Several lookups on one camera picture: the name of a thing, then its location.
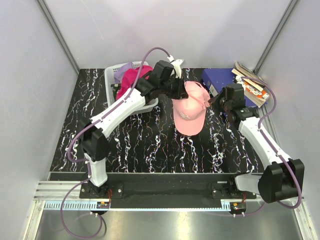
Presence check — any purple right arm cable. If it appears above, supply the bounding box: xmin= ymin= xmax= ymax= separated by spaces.
xmin=239 ymin=76 xmax=303 ymax=210

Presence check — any tan paperback book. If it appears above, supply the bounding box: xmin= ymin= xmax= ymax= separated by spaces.
xmin=231 ymin=62 xmax=265 ymax=91

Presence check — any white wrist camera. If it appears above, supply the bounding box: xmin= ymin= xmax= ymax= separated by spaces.
xmin=234 ymin=75 xmax=244 ymax=84
xmin=167 ymin=55 xmax=185 ymax=78

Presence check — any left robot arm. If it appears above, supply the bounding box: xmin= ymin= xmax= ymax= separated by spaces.
xmin=79 ymin=59 xmax=188 ymax=198

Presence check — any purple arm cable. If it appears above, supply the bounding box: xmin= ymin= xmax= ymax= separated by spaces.
xmin=239 ymin=76 xmax=303 ymax=210
xmin=66 ymin=46 xmax=173 ymax=163

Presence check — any blue ring binder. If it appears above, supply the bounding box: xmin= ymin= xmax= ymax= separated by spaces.
xmin=202 ymin=68 xmax=270 ymax=108

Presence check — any dark green cap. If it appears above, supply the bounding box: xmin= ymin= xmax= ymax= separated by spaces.
xmin=110 ymin=83 xmax=121 ymax=100

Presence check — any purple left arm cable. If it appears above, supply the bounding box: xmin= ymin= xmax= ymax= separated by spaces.
xmin=66 ymin=46 xmax=173 ymax=163

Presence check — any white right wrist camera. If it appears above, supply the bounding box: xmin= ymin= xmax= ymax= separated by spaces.
xmin=234 ymin=75 xmax=244 ymax=84

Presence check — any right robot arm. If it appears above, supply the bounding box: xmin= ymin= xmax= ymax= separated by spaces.
xmin=209 ymin=83 xmax=305 ymax=209

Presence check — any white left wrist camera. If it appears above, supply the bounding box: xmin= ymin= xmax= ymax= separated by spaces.
xmin=167 ymin=55 xmax=185 ymax=78

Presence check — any lavender baseball cap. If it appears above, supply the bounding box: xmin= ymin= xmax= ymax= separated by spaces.
xmin=113 ymin=62 xmax=133 ymax=84

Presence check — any light pink baseball cap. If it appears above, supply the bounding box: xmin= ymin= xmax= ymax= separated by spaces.
xmin=172 ymin=81 xmax=210 ymax=136

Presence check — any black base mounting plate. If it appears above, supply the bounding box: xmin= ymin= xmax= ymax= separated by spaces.
xmin=79 ymin=173 xmax=256 ymax=211

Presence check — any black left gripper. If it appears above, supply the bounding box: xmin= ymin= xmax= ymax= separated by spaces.
xmin=159 ymin=74 xmax=189 ymax=100

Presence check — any white plastic basket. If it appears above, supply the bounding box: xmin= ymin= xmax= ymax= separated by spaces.
xmin=104 ymin=63 xmax=159 ymax=115

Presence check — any magenta baseball cap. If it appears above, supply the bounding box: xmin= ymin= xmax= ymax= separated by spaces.
xmin=116 ymin=65 xmax=153 ymax=100

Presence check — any orange paperback book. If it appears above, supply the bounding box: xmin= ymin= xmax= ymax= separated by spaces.
xmin=238 ymin=80 xmax=270 ymax=108

